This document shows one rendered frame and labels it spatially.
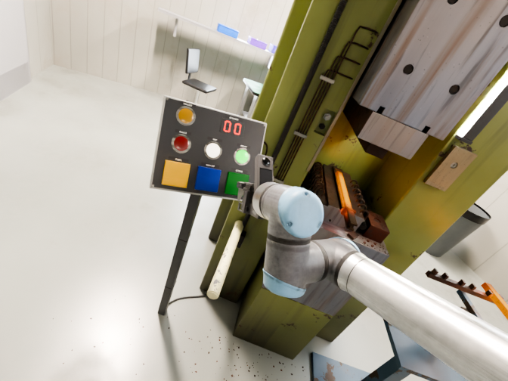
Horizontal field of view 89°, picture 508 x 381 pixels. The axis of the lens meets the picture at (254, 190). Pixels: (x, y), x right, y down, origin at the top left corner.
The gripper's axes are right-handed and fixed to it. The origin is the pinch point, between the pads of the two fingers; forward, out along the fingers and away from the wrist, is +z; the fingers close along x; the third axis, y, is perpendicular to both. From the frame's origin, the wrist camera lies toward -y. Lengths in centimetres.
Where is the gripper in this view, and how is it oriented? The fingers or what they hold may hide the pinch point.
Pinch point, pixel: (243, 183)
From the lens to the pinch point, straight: 81.6
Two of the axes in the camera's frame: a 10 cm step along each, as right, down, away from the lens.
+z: -3.7, -1.2, 9.2
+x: 9.1, 1.5, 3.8
